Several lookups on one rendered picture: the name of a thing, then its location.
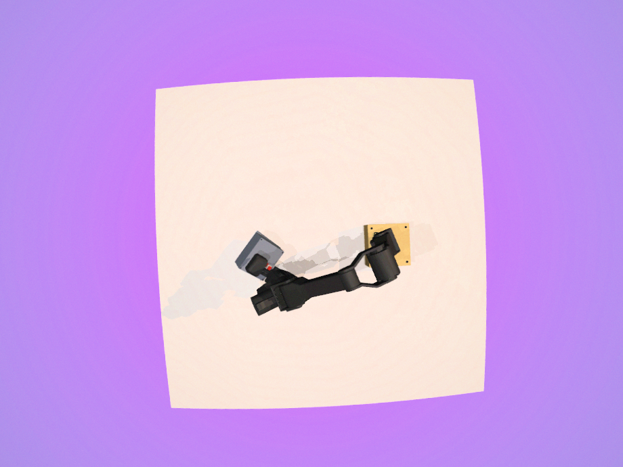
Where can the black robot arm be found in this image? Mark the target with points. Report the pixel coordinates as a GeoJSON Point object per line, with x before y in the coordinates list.
{"type": "Point", "coordinates": [291, 293]}

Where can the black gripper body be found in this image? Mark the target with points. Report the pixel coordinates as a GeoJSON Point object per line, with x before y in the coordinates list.
{"type": "Point", "coordinates": [257, 266]}

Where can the grey sloped panel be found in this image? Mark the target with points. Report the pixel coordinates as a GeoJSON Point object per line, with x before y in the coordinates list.
{"type": "Point", "coordinates": [259, 244]}

